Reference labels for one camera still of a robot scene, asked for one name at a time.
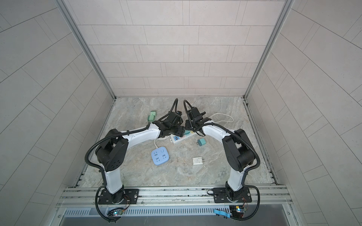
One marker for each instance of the aluminium rail frame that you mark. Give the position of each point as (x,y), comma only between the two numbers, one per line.
(169,201)

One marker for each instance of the green charger cube middle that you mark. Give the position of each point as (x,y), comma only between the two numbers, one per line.
(151,118)

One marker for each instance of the blue round power cube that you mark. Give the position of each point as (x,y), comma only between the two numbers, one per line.
(160,156)

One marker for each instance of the right circuit board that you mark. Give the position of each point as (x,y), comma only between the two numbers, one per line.
(237,211)

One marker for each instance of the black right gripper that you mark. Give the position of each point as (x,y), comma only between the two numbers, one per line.
(188,125)

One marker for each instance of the circuit board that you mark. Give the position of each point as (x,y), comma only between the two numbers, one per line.
(117,212)
(237,211)

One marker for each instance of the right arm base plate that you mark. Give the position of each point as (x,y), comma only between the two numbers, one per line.
(227,195)

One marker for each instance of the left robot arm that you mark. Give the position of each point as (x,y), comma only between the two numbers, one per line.
(108,154)

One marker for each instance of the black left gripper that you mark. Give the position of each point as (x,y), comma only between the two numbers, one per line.
(181,131)

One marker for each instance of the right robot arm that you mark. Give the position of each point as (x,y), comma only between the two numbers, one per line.
(240,155)

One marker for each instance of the white multicolour power strip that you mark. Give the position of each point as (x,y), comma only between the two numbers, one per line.
(177,139)

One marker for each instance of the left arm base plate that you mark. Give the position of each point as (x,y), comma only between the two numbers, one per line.
(124,196)

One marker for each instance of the white charger block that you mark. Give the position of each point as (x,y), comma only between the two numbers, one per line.
(197,160)

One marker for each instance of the left circuit board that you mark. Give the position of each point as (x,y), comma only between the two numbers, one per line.
(117,212)

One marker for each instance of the blue tape tag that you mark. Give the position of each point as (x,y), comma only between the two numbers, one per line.
(222,213)

